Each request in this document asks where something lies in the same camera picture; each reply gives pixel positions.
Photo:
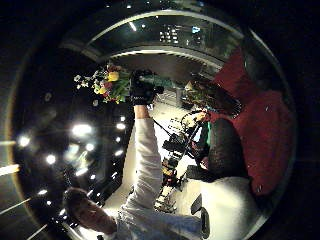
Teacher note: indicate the black tripod equipment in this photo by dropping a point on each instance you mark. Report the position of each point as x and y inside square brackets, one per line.
[173, 150]

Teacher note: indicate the colourful flower bouquet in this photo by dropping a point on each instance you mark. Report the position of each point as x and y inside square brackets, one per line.
[111, 85]

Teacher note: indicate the blue lit screen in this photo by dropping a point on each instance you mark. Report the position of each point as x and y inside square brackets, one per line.
[196, 29]

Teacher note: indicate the red wrapping paper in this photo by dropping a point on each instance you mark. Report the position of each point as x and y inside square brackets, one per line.
[266, 133]

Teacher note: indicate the dark flower bunch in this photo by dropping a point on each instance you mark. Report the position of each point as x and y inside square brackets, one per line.
[210, 95]

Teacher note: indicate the the person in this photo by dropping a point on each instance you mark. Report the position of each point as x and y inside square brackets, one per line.
[150, 220]

